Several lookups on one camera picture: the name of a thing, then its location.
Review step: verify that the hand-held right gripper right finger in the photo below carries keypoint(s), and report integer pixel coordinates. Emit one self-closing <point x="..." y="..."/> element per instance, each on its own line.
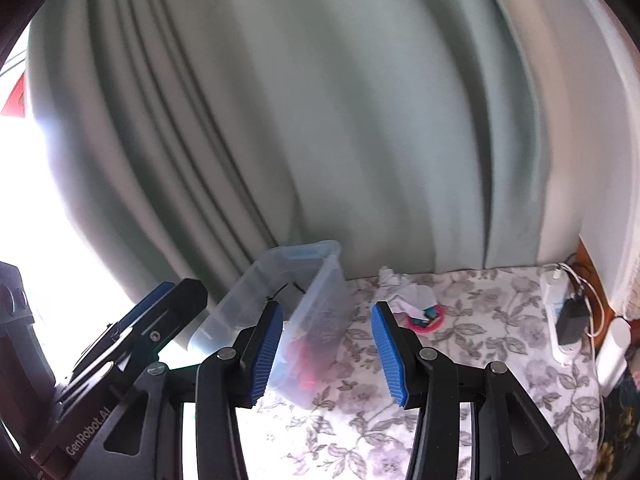
<point x="390" y="360"/>

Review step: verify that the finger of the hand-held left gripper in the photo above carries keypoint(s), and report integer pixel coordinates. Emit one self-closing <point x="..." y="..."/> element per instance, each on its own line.
<point x="150" y="305"/>

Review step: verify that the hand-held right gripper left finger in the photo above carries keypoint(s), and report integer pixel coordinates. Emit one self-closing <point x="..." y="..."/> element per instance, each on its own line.
<point x="265" y="355"/>

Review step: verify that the clear plastic container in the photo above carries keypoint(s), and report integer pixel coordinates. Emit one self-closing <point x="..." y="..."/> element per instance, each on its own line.
<point x="320" y="310"/>

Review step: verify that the pink round toy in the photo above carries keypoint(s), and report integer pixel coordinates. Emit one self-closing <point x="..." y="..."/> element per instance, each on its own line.
<point x="435" y="317"/>

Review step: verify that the white crumpled cloth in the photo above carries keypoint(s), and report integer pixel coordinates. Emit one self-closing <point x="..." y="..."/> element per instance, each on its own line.
<point x="405" y="292"/>

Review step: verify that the floral bedsheet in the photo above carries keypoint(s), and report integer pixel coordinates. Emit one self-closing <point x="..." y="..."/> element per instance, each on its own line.
<point x="475" y="310"/>

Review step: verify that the white power strip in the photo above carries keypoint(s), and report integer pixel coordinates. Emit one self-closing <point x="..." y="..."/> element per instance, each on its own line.
<point x="550" y="305"/>

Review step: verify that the black charger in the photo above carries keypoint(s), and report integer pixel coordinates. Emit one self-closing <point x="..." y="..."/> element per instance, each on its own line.
<point x="575" y="317"/>

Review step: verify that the wooden headboard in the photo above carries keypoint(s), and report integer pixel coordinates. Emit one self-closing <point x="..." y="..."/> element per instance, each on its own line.
<point x="587" y="260"/>

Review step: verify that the white bottle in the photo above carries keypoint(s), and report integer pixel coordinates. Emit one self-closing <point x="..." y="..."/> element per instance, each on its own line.
<point x="614" y="355"/>

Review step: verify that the dark floral cloth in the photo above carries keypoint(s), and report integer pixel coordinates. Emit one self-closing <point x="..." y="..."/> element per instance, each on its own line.
<point x="612" y="440"/>

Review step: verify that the white lace cloth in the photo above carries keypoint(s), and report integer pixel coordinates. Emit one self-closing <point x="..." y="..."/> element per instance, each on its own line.
<point x="627" y="300"/>

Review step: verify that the red object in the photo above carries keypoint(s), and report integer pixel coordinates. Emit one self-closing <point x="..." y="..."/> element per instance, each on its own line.
<point x="14" y="100"/>

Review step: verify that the green curtain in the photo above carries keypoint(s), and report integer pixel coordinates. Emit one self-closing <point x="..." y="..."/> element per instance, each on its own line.
<point x="300" y="110"/>

